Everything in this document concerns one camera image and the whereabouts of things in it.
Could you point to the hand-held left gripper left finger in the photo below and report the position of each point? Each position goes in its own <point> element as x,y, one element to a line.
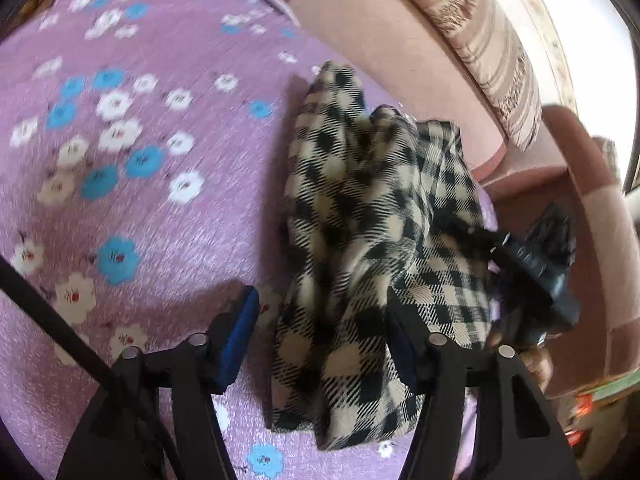
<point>240,335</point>

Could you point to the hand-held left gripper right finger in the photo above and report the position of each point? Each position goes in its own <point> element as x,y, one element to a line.
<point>400,347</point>

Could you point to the striped beige pillow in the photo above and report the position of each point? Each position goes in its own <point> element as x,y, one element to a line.
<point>480,45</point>

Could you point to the person's right hand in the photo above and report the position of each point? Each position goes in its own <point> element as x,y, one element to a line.
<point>535,365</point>

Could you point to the green and red box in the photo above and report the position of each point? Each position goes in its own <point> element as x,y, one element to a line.
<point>595,400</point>

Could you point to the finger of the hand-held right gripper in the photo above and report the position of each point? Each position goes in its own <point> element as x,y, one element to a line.
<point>467,232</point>

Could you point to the purple floral bed sheet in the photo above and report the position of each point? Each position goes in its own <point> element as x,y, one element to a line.
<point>150,235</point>

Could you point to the black and cream checkered coat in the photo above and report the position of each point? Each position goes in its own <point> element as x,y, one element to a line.
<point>350,210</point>

